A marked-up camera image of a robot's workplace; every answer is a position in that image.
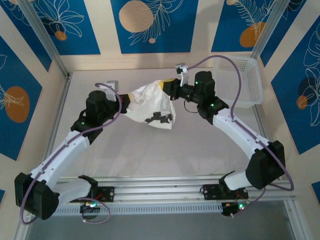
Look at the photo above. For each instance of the white t-shirt with black print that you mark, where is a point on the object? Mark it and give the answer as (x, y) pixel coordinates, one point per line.
(155, 105)

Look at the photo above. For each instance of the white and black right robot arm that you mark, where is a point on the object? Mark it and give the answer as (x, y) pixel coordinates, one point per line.
(237, 130)

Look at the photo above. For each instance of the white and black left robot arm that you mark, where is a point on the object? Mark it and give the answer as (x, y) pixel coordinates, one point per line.
(62, 152)

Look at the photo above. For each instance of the white perforated plastic basket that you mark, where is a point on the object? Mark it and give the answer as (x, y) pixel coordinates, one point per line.
(250, 82)

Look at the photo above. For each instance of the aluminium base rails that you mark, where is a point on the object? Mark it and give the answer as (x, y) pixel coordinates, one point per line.
(155, 187)

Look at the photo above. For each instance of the black left controller board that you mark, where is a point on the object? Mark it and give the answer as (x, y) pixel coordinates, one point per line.
(90, 208)

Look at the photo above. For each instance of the black controller board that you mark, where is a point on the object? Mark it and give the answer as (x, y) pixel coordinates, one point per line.
(90, 208)
(231, 208)

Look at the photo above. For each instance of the black right controller board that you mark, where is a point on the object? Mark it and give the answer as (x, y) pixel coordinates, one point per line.
(231, 208)

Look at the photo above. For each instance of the aluminium side rail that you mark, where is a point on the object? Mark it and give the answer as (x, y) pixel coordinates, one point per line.
(56, 120)
(262, 132)

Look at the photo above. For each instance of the aluminium frame post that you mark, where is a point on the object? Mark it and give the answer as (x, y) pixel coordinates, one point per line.
(42, 32)
(271, 27)

